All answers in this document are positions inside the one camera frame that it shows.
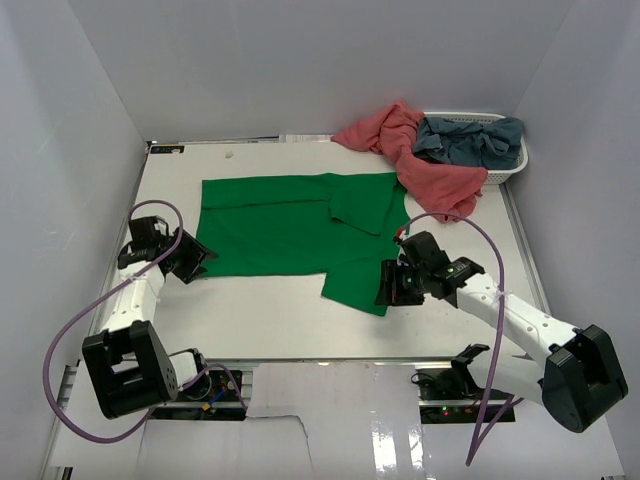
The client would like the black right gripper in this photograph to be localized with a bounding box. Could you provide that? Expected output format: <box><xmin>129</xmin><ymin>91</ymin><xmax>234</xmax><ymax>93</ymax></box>
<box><xmin>374</xmin><ymin>260</ymin><xmax>428</xmax><ymax>307</ymax></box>

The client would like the green t shirt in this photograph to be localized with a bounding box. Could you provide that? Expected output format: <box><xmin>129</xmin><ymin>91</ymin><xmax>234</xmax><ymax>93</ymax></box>
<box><xmin>196</xmin><ymin>173</ymin><xmax>409</xmax><ymax>316</ymax></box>

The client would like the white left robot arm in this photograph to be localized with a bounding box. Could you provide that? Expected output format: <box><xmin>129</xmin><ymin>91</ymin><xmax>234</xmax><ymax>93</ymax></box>
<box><xmin>82</xmin><ymin>216</ymin><xmax>217</xmax><ymax>419</ymax></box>

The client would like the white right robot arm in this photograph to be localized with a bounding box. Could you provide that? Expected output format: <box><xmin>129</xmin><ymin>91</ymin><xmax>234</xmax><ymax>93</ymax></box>
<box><xmin>375</xmin><ymin>232</ymin><xmax>628</xmax><ymax>433</ymax></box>

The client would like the black label sticker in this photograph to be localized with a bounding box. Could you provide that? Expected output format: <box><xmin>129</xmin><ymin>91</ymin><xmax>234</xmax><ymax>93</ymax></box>
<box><xmin>149</xmin><ymin>145</ymin><xmax>185</xmax><ymax>155</ymax></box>

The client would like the salmon pink t shirt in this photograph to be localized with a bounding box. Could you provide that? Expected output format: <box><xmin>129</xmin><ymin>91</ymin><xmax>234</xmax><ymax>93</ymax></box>
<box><xmin>331</xmin><ymin>100</ymin><xmax>488</xmax><ymax>223</ymax></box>

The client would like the white plastic laundry basket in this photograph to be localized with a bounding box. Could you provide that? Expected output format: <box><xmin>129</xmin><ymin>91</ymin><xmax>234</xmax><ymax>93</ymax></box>
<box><xmin>423</xmin><ymin>112</ymin><xmax>530</xmax><ymax>187</ymax></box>

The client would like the dark blue t shirt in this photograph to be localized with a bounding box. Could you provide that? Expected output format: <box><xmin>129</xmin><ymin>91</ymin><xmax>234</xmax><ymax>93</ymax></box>
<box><xmin>412</xmin><ymin>115</ymin><xmax>526</xmax><ymax>170</ymax></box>

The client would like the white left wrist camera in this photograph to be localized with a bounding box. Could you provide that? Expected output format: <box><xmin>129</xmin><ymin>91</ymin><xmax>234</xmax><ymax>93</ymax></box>
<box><xmin>152</xmin><ymin>217</ymin><xmax>170</xmax><ymax>236</ymax></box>

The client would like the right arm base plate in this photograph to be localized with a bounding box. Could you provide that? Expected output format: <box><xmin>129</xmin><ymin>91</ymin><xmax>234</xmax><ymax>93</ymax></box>
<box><xmin>410</xmin><ymin>344</ymin><xmax>489</xmax><ymax>425</ymax></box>

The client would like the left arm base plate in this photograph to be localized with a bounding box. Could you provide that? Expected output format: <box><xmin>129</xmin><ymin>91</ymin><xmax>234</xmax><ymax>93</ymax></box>
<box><xmin>151</xmin><ymin>369</ymin><xmax>252</xmax><ymax>422</ymax></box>

